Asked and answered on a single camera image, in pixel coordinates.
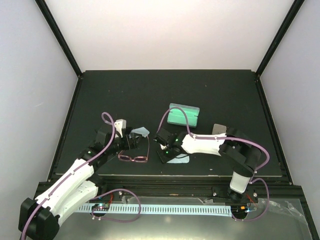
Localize pink framed sunglasses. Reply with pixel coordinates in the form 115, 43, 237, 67
117, 136, 150, 163

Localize blue fuzzy glasses case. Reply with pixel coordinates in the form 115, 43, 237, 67
167, 103, 200, 128

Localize light blue cleaning cloth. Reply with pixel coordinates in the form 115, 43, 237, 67
167, 154, 190, 164

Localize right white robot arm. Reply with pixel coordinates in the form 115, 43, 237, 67
153, 128, 270, 202

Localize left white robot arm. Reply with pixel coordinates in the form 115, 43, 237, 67
18, 119, 150, 240

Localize grey fuzzy glasses case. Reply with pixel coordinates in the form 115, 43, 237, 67
211, 123, 227, 135

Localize left green circuit board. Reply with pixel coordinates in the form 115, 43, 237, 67
91, 203, 110, 212

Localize right small circuit board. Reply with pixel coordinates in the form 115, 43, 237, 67
231, 205, 252, 215

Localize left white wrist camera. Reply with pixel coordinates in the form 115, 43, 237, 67
114, 119, 127, 138

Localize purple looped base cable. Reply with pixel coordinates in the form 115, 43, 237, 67
90, 186, 143, 223

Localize white slotted cable duct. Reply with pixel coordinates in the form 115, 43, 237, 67
75, 203, 232, 217

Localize left black frame post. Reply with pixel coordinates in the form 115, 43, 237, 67
35, 0, 82, 77

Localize black frame post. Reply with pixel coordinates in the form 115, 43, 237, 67
255, 0, 305, 78
35, 0, 82, 77

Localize right black frame post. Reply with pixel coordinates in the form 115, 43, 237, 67
255, 0, 305, 78

